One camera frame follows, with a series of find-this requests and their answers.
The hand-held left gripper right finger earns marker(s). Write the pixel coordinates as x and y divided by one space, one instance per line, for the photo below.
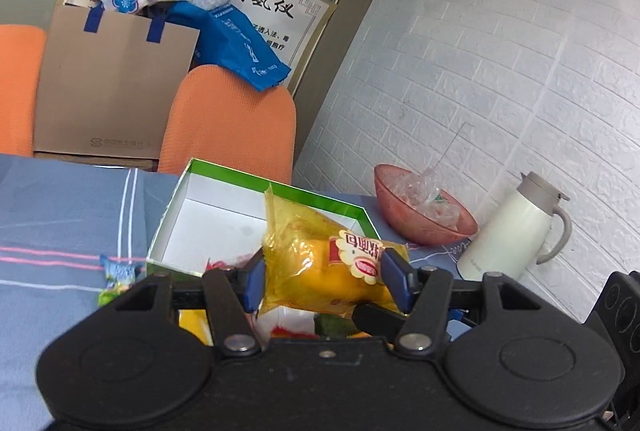
395 281

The small yellow snack packet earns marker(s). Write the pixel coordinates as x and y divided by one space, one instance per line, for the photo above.
192 323

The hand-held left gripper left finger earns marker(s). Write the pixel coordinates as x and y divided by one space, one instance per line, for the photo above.
255 285

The orange chair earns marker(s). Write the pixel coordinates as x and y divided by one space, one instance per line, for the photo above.
17 86
230 126

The green and white cardboard box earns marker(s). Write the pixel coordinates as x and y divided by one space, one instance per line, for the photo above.
210 221

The blue green candy wrapper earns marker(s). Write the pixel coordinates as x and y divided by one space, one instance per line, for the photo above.
119 273

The white thermos jug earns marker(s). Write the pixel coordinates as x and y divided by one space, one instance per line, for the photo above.
505 236

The pink plastic bowl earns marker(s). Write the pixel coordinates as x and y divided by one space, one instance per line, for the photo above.
395 206

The yellow bread snack packet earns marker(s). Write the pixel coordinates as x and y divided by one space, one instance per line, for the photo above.
310 266

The brown paper bag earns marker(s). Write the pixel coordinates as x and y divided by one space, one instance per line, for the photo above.
110 86

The clear plastic wrap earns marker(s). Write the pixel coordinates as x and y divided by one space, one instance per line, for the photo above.
430 196

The red and white snack packet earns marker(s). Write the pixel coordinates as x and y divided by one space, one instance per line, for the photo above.
287 323

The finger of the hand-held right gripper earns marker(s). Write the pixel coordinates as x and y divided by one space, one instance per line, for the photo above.
462 317

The calligraphy wall poster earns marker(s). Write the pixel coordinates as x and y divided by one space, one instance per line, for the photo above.
280 11

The blue plastic bag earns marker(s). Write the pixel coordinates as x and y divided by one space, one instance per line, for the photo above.
235 46

